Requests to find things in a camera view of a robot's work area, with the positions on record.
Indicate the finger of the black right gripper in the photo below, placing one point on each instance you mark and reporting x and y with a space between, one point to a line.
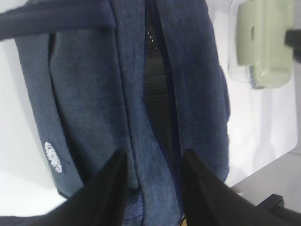
293 38

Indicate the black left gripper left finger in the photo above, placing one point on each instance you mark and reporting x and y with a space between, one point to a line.
100 202

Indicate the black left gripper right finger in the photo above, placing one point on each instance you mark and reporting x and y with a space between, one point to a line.
207 201

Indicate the green lidded glass container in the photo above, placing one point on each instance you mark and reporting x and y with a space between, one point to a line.
256 43

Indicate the dark blue fabric lunch bag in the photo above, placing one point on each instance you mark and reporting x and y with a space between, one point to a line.
84 64

